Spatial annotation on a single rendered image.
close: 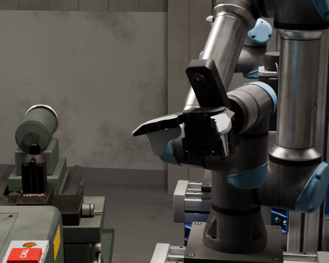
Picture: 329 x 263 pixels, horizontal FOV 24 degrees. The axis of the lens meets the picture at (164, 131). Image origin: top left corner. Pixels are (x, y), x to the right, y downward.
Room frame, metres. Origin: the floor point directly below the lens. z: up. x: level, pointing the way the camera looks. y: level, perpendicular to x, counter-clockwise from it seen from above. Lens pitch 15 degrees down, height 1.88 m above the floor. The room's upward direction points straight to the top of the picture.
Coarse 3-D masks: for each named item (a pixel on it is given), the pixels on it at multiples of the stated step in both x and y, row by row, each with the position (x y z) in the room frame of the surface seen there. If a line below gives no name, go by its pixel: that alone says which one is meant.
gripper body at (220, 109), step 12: (228, 96) 1.29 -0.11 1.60; (192, 108) 1.24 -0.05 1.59; (204, 108) 1.22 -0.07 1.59; (216, 108) 1.21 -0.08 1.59; (240, 108) 1.27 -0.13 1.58; (192, 120) 1.19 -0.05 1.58; (204, 120) 1.18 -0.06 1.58; (240, 120) 1.27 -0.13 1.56; (192, 132) 1.20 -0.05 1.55; (204, 132) 1.19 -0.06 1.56; (228, 132) 1.20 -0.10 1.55; (192, 144) 1.20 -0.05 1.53; (204, 144) 1.19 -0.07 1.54; (216, 144) 1.18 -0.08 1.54; (228, 144) 1.20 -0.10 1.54; (192, 156) 1.19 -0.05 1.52; (204, 156) 1.19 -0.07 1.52; (228, 156) 1.19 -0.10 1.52
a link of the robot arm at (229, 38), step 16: (224, 0) 1.60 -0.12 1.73; (240, 0) 1.59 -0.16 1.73; (256, 0) 1.60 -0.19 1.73; (224, 16) 1.59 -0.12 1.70; (240, 16) 1.58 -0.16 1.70; (256, 16) 1.61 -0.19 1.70; (224, 32) 1.56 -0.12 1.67; (240, 32) 1.57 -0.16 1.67; (208, 48) 1.54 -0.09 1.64; (224, 48) 1.53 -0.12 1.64; (240, 48) 1.56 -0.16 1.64; (224, 64) 1.51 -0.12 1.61; (224, 80) 1.50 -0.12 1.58; (192, 96) 1.47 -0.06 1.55; (176, 144) 1.41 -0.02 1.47; (176, 160) 1.41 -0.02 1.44; (192, 160) 1.39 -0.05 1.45
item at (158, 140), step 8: (152, 120) 1.19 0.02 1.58; (160, 120) 1.18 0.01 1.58; (168, 120) 1.18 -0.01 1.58; (176, 120) 1.19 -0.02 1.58; (144, 128) 1.16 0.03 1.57; (152, 128) 1.17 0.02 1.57; (160, 128) 1.18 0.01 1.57; (168, 128) 1.18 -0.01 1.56; (176, 128) 1.20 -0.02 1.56; (152, 136) 1.18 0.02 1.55; (160, 136) 1.19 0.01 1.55; (168, 136) 1.19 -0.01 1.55; (176, 136) 1.20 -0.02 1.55; (152, 144) 1.18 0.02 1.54; (160, 144) 1.19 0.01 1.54; (160, 152) 1.19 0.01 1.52
